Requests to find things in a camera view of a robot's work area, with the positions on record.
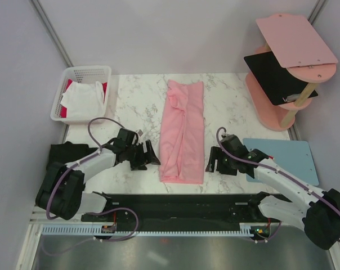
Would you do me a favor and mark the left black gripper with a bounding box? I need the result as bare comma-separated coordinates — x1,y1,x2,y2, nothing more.
125,140,160,171

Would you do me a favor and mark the black board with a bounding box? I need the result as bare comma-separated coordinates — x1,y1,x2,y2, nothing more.
244,52,308,106

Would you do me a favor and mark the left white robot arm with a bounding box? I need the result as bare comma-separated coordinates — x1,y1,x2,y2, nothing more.
35,128,160,220

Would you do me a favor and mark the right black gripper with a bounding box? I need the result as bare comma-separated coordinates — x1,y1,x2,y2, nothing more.
204,146,237,176

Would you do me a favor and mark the pink t shirt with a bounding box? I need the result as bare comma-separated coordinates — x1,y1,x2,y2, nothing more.
159,80,204,185

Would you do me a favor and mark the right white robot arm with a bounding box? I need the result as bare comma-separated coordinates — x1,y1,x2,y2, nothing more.
205,134,340,250

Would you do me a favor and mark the white plastic basket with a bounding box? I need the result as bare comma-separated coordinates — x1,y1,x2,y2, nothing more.
50,65,111,125

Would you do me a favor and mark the light blue mat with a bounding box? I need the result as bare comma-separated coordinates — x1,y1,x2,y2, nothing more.
243,138,319,186

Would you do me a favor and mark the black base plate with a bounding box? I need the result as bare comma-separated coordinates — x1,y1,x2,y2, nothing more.
81,192,268,232

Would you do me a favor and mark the black t shirt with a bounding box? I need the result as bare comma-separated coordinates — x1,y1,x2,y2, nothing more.
46,142,97,170

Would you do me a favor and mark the white t shirt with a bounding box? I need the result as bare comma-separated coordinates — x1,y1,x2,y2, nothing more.
61,80,106,119

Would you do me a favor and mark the pink tiered shelf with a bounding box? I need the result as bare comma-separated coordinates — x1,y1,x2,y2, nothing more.
245,13,338,132

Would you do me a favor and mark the white cable duct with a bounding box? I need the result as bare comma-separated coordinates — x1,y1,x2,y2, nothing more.
42,224,268,237

